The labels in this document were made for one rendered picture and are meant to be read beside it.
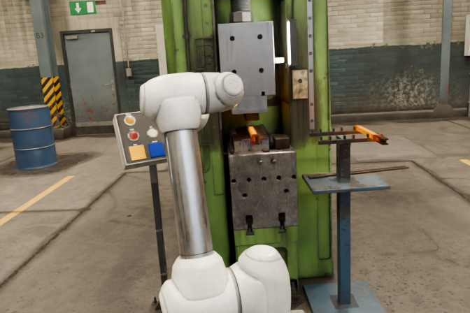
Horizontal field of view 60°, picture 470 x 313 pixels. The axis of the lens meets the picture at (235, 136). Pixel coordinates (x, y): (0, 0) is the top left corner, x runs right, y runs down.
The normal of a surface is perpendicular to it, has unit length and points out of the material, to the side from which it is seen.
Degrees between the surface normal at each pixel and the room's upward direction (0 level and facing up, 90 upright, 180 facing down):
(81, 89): 90
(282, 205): 90
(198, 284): 70
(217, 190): 90
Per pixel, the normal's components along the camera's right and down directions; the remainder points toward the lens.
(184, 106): 0.37, 0.00
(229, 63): 0.05, 0.19
